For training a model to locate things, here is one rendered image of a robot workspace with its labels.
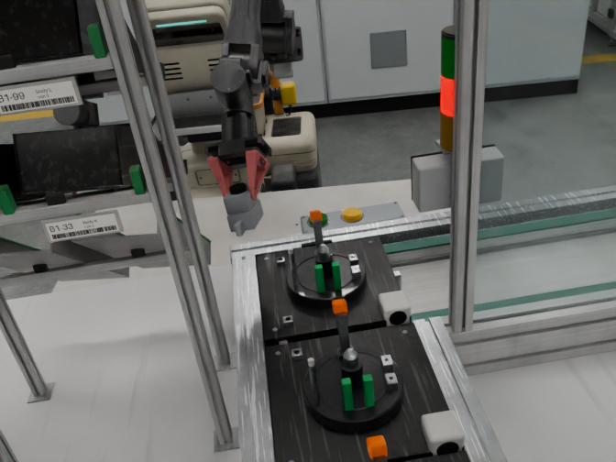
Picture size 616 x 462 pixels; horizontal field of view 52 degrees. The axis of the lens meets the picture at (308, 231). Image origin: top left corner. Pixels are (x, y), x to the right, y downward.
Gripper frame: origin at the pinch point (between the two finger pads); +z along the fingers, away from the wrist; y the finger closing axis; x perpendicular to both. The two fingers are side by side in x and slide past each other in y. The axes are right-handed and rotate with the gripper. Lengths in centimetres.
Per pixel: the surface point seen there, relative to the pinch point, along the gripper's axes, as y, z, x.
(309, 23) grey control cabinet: -39, -191, 224
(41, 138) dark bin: -11.3, 2.4, -35.4
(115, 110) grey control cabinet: -175, -163, 230
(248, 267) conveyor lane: -4.4, 8.6, 14.5
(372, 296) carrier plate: 19.3, 17.6, 10.1
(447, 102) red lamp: 36.0, -1.2, -18.6
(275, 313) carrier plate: 3.6, 19.5, 5.3
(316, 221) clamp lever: 11.1, 3.8, 7.5
